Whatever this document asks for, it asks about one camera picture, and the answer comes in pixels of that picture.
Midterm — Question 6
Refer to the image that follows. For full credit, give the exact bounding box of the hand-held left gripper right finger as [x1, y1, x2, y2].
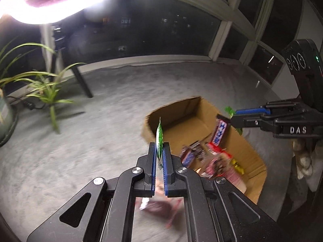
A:
[162, 142, 280, 242]

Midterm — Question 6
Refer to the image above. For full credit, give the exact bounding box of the window with white frame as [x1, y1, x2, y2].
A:
[0, 0, 323, 91]

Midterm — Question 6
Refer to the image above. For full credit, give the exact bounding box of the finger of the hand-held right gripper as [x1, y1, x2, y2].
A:
[230, 113, 276, 132]
[235, 100, 303, 116]

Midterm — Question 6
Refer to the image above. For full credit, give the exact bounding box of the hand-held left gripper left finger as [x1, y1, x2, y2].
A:
[26, 142, 158, 242]

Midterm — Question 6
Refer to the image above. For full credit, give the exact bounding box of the small dark brown snack packet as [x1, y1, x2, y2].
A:
[190, 141, 206, 160]

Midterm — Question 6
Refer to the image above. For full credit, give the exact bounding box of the thin green snack packet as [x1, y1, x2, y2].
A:
[156, 117, 164, 168]

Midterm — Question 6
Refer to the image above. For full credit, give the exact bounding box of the black tripod stand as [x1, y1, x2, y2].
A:
[52, 25, 66, 76]

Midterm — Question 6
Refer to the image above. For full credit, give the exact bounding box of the light green snack packet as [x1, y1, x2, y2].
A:
[224, 106, 243, 135]

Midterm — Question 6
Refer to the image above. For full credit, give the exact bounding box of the yellow candy packet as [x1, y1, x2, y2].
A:
[231, 158, 245, 174]

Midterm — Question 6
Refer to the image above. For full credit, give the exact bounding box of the potted spider plant grey pot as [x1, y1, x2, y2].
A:
[0, 42, 57, 147]

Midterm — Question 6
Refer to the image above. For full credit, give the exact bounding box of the person's right hand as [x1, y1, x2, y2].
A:
[292, 139, 321, 192]

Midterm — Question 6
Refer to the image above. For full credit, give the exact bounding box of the pink snack packet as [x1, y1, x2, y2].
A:
[226, 169, 248, 193]

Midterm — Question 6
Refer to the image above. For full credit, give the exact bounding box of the black cable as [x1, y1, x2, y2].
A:
[7, 95, 49, 111]

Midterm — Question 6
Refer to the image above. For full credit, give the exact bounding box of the clear red nut packet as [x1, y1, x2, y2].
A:
[199, 142, 236, 179]

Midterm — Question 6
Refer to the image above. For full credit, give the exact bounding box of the small spider plant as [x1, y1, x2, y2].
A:
[25, 63, 87, 134]

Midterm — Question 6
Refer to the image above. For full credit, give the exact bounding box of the clear red date packet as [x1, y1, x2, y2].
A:
[139, 198, 185, 229]

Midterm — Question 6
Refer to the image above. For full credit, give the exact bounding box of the brown chocolate bar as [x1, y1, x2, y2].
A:
[180, 145, 196, 168]
[211, 114, 231, 148]

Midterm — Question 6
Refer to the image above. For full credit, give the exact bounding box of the black table leg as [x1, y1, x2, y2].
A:
[72, 64, 94, 98]

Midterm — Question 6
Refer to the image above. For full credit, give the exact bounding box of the cardboard box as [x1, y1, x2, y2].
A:
[140, 96, 268, 206]

